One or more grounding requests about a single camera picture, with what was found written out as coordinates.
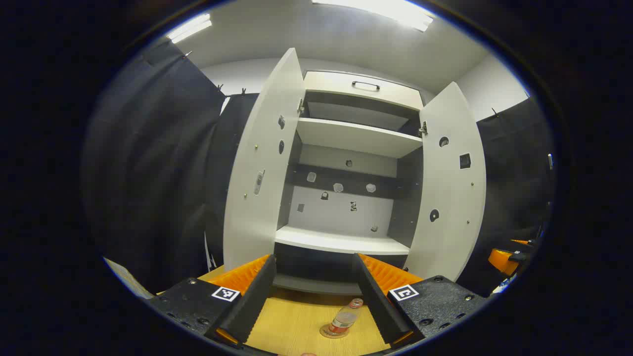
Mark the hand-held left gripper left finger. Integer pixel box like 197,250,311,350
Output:
148,254,277,349

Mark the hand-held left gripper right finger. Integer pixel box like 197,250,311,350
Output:
352,253,490,349

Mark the clear water bottle red label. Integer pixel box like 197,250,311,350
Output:
329,298,364,336

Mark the white cabinet door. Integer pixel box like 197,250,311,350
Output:
405,82,488,282

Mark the round wooden coaster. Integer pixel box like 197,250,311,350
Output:
319,323,350,339

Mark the black backdrop cloth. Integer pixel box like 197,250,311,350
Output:
82,40,557,297

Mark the white cabinet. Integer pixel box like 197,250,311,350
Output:
274,71,426,297

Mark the white cabinet drawer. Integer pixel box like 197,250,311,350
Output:
303,71,425,110

